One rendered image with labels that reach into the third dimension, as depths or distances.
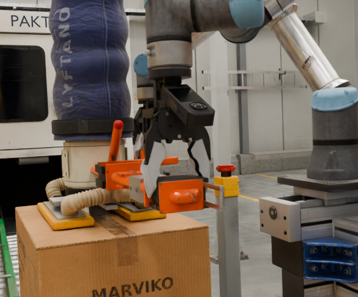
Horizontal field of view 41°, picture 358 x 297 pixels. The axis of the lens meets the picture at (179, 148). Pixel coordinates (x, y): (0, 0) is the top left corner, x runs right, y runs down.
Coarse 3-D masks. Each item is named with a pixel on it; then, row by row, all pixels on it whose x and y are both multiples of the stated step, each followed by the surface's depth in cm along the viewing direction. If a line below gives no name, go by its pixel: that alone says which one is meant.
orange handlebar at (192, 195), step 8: (136, 160) 144; (168, 160) 148; (176, 160) 149; (112, 176) 106; (120, 176) 102; (128, 176) 98; (120, 184) 103; (128, 184) 95; (176, 192) 75; (184, 192) 75; (192, 192) 75; (200, 192) 76; (176, 200) 75; (184, 200) 75; (192, 200) 75
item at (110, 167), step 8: (128, 160) 117; (96, 168) 112; (104, 168) 108; (112, 168) 108; (120, 168) 108; (128, 168) 109; (136, 168) 110; (104, 176) 109; (96, 184) 113; (104, 184) 108; (112, 184) 108
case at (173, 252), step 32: (32, 224) 126; (96, 224) 123; (128, 224) 121; (160, 224) 119; (192, 224) 118; (32, 256) 109; (64, 256) 103; (96, 256) 106; (128, 256) 108; (160, 256) 111; (192, 256) 114; (32, 288) 114; (64, 288) 103; (96, 288) 106; (128, 288) 109; (160, 288) 112; (192, 288) 115
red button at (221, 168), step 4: (224, 164) 175; (228, 164) 175; (232, 164) 174; (216, 168) 173; (220, 168) 170; (224, 168) 170; (228, 168) 170; (232, 168) 170; (224, 172) 171; (228, 172) 172; (224, 176) 172; (228, 176) 172
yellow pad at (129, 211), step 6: (120, 204) 136; (126, 204) 134; (132, 204) 133; (114, 210) 136; (120, 210) 131; (126, 210) 128; (132, 210) 125; (138, 210) 126; (144, 210) 126; (150, 210) 126; (156, 210) 126; (126, 216) 126; (132, 216) 123; (138, 216) 123; (144, 216) 124; (150, 216) 124; (156, 216) 125; (162, 216) 126
